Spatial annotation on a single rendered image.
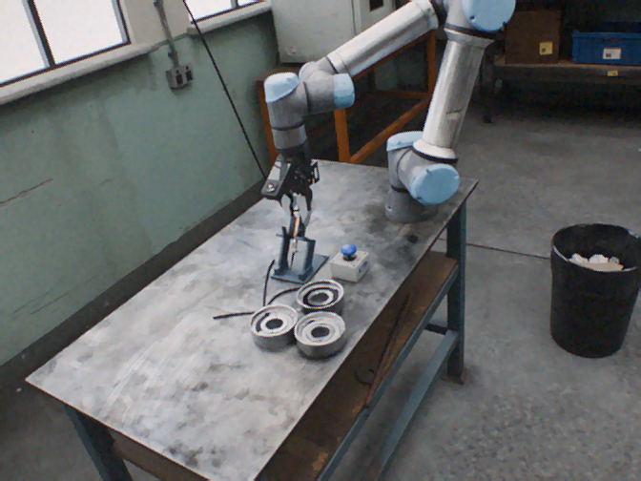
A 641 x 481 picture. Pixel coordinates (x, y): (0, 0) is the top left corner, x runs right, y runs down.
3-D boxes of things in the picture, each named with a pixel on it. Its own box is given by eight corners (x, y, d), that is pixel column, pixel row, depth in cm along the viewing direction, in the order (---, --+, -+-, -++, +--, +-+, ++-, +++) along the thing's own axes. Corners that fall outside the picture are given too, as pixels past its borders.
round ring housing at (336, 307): (331, 288, 130) (329, 274, 128) (353, 311, 122) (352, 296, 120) (291, 304, 127) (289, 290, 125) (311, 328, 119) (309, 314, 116)
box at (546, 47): (567, 65, 384) (572, 10, 365) (497, 65, 405) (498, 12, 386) (572, 52, 413) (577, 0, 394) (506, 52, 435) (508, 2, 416)
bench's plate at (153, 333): (243, 503, 87) (240, 495, 86) (28, 386, 117) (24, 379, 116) (478, 185, 171) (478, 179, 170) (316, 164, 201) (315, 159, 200)
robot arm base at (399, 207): (399, 195, 167) (397, 165, 162) (445, 202, 160) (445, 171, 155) (377, 219, 157) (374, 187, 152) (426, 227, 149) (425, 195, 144)
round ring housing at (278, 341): (308, 339, 116) (305, 324, 114) (261, 357, 113) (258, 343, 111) (289, 312, 124) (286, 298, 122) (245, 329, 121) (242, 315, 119)
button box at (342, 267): (357, 283, 131) (355, 266, 128) (331, 277, 134) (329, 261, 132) (372, 265, 136) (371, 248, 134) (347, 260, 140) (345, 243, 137)
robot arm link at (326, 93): (341, 65, 128) (296, 73, 127) (354, 76, 118) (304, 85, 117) (345, 98, 132) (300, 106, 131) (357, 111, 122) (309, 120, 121)
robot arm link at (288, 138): (293, 132, 120) (262, 130, 124) (296, 151, 122) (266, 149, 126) (310, 120, 126) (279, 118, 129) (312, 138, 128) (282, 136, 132)
